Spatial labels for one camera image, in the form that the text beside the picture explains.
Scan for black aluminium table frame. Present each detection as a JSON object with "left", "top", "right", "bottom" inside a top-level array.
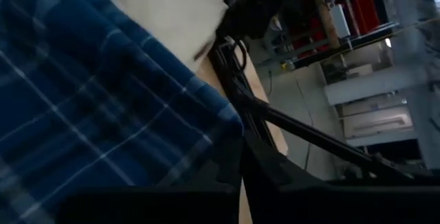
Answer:
[{"left": 206, "top": 38, "right": 432, "bottom": 186}]

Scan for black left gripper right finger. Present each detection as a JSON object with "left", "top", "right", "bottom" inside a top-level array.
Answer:
[{"left": 242, "top": 133, "right": 440, "bottom": 224}]

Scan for red storage shelf bins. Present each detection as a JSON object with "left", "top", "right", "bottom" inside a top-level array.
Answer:
[{"left": 285, "top": 0, "right": 382, "bottom": 58}]

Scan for wooden post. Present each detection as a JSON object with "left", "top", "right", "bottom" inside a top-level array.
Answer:
[{"left": 309, "top": 0, "right": 342, "bottom": 50}]

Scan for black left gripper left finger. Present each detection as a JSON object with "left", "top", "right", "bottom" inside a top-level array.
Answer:
[{"left": 56, "top": 137, "right": 243, "bottom": 224}]

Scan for white cloth bag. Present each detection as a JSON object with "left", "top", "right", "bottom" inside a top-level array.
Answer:
[{"left": 99, "top": 0, "right": 230, "bottom": 72}]

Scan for blue plaid pants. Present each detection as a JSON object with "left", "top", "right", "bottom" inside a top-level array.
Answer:
[{"left": 0, "top": 0, "right": 245, "bottom": 224}]

